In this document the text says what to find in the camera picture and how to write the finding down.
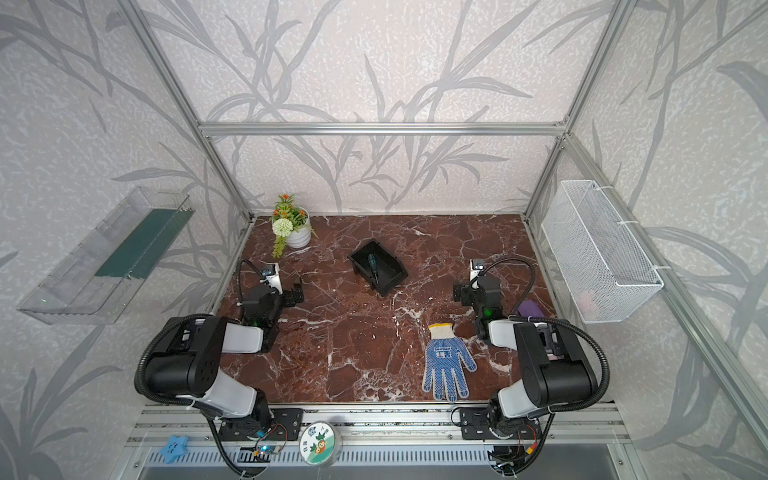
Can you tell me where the black plastic bin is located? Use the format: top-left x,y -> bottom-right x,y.
348,239 -> 408,297

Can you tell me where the green handled screwdriver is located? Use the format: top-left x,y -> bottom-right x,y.
367,253 -> 379,284

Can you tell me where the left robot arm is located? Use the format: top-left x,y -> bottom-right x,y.
134,280 -> 304,429

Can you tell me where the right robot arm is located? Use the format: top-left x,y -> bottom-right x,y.
453,274 -> 610,424

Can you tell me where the purple object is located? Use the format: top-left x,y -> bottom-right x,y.
517,300 -> 545,318

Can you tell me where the blue dotted work glove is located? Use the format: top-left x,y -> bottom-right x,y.
422,323 -> 477,402

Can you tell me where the potted artificial plant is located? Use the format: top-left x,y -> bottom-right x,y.
271,194 -> 314,259

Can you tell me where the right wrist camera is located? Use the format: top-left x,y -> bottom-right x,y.
470,259 -> 486,280

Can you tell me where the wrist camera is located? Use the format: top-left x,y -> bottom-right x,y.
470,259 -> 486,280
261,263 -> 283,294

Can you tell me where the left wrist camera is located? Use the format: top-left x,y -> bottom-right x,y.
261,263 -> 283,294

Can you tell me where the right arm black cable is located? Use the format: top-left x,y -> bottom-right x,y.
477,256 -> 611,413

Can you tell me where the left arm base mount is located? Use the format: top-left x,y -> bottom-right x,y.
217,408 -> 304,442

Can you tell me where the white wire mesh basket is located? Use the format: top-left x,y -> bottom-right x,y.
542,180 -> 664,324

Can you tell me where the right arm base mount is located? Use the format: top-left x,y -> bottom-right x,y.
451,405 -> 542,442

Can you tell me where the clear plastic wall shelf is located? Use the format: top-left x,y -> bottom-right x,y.
17,187 -> 195,325

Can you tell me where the aluminium frame crossbar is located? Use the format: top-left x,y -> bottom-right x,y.
199,122 -> 565,136

